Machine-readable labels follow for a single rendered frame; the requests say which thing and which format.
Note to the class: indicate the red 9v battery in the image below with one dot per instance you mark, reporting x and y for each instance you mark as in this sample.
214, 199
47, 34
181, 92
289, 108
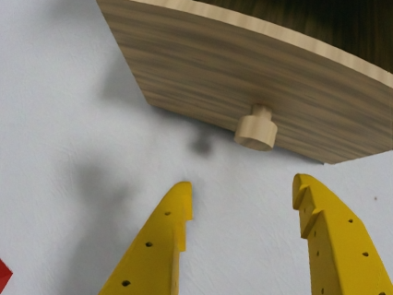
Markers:
5, 274

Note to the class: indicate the wooden drawer front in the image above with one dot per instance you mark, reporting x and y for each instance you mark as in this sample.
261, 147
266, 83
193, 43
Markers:
207, 62

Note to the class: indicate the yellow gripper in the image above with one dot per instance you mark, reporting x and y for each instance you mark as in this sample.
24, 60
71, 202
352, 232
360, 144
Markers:
343, 259

